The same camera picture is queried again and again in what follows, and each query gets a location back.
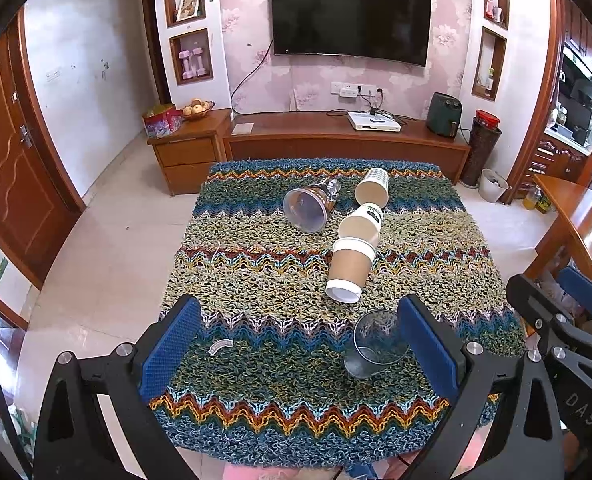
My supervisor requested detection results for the white bucket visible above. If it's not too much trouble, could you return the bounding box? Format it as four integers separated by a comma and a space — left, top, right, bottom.
478, 168, 511, 205

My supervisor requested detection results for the multicolour knitted blanket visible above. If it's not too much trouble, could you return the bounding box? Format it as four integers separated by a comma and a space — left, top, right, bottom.
148, 157, 526, 471

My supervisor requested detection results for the clear cup with brown print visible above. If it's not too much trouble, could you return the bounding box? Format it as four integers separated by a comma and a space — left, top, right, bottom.
283, 177, 342, 234

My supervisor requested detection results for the black television cable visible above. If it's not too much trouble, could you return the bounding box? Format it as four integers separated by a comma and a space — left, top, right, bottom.
229, 37, 276, 114

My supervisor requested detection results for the wooden drawer cabinet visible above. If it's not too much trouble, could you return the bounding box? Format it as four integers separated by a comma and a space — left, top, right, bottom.
147, 108, 233, 196

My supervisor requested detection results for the brown wooden door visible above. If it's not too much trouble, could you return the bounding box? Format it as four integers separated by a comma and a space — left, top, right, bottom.
0, 30, 85, 291

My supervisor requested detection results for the black flat television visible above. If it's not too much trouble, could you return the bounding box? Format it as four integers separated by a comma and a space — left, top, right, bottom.
269, 0, 433, 68

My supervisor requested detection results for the tall black cylindrical bin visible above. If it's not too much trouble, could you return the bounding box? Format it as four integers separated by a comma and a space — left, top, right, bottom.
459, 126, 503, 189

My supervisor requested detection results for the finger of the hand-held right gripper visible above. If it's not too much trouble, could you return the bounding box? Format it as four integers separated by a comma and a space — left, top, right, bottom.
506, 274, 584, 356
558, 266, 592, 333

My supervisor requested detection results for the white paper cup green logo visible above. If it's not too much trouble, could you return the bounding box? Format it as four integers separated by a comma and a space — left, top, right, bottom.
338, 203, 384, 252

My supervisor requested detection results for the brown sleeved paper cup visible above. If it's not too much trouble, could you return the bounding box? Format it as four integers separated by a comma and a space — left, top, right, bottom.
325, 238, 377, 304

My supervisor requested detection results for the white set-top box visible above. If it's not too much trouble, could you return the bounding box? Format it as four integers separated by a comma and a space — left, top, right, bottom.
346, 111, 402, 133

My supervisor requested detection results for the wooden dining table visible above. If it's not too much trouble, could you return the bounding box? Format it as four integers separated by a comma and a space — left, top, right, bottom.
523, 174, 592, 293

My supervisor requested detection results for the clear plastic cup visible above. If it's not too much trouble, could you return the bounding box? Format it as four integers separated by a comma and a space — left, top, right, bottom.
344, 309, 411, 379

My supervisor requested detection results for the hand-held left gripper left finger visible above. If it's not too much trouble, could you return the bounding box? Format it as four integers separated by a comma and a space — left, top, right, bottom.
32, 294, 203, 480

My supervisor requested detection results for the long wooden television cabinet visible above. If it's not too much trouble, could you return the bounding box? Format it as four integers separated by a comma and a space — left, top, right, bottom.
223, 110, 472, 186

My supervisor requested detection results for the fruit basket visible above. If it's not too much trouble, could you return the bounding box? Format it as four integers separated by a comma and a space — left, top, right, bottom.
181, 98, 216, 122

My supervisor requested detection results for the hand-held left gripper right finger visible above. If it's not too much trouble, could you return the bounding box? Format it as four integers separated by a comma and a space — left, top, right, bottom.
397, 294, 569, 480

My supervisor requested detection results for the colourful round tin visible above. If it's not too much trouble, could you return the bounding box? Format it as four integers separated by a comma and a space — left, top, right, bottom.
142, 103, 183, 140

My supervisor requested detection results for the white patterned paper cup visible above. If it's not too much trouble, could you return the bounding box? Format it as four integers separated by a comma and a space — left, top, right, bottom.
354, 167, 389, 209

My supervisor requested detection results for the dark green air fryer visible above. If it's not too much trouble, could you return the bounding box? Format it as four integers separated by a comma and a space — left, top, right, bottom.
425, 91, 463, 139

